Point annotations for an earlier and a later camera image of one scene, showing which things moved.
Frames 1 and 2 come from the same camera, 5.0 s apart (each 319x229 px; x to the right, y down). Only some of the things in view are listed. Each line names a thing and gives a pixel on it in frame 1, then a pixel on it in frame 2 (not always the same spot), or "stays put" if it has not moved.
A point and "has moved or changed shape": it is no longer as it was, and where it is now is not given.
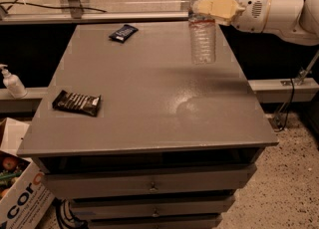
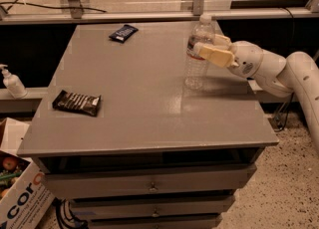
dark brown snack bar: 86,104 stays put
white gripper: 251,11 -> 247,59
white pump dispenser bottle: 13,83 stays put
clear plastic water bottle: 202,30 has moved or changed shape
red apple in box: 9,163 stays put
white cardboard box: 31,197 stays put
